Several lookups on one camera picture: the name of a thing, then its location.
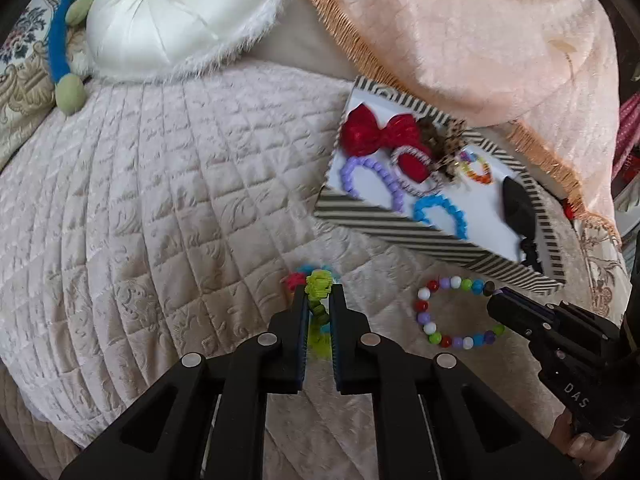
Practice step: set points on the quilted beige bedspread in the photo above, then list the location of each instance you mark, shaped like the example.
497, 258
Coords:
150, 185

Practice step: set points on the person's right hand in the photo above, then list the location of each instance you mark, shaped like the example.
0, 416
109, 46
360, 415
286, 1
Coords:
580, 449

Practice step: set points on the white round satin pillow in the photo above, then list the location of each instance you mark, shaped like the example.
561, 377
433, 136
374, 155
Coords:
175, 20

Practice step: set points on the striped cardboard box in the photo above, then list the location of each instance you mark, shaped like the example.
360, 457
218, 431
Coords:
480, 210

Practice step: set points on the black fabric hair bow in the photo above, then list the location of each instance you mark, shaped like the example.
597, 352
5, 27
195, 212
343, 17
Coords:
517, 210

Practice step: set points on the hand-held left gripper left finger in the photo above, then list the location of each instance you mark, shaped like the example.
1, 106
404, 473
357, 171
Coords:
296, 320

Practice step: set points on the peach fringed blanket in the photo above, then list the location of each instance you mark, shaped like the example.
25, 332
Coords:
475, 35

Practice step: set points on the brown leopard print bow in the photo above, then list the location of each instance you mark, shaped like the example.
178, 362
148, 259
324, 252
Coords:
445, 142

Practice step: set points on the floral embroidered cushion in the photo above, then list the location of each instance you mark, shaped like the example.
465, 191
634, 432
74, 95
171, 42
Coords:
20, 85

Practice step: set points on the black scrunchie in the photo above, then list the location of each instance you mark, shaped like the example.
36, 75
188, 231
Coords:
531, 255

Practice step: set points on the red hair bow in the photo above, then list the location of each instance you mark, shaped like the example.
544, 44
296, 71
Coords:
370, 130

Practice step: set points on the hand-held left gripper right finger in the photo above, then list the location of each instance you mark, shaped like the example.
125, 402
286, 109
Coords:
338, 330

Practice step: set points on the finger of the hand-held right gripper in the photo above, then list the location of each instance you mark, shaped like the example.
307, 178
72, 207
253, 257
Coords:
520, 317

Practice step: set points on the small red object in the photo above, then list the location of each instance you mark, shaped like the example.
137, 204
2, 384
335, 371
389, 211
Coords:
568, 208

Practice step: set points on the green and blue plush toy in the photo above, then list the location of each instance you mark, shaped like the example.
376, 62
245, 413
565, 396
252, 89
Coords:
52, 45

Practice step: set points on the pink cloth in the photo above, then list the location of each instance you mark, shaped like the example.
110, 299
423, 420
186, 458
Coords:
631, 130

